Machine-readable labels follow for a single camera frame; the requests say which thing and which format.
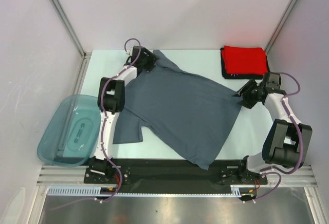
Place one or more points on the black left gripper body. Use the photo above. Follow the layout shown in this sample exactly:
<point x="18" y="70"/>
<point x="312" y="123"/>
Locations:
<point x="148" y="62"/>

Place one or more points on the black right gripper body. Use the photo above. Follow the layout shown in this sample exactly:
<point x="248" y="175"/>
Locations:
<point x="250" y="93"/>

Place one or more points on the grey t shirt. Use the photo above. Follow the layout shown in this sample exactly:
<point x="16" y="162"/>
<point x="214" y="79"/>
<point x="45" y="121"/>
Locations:
<point x="191" y="114"/>

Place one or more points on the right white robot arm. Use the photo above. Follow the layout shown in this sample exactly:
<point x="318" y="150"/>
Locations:
<point x="287" y="142"/>

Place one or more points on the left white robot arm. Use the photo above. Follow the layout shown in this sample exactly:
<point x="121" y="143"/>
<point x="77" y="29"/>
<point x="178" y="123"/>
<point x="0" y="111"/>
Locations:
<point x="111" y="101"/>

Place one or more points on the teal transparent plastic bin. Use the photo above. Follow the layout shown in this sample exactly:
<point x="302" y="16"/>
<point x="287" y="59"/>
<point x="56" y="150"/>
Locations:
<point x="71" y="135"/>

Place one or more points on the left aluminium frame post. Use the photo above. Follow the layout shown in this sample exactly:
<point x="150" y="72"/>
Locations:
<point x="68" y="26"/>

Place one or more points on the aluminium frame post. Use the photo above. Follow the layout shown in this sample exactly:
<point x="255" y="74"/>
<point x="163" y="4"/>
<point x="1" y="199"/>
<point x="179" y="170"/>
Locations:
<point x="284" y="18"/>
<point x="68" y="26"/>

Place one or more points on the aluminium front rail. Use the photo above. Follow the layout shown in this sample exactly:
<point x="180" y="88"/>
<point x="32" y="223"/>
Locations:
<point x="73" y="176"/>

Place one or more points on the white slotted cable duct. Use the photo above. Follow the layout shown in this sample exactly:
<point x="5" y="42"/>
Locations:
<point x="230" y="191"/>

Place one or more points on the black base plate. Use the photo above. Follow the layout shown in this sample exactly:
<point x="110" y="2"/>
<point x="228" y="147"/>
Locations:
<point x="183" y="175"/>

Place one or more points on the right aluminium frame post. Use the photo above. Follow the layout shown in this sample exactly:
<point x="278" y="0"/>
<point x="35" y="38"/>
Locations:
<point x="284" y="18"/>

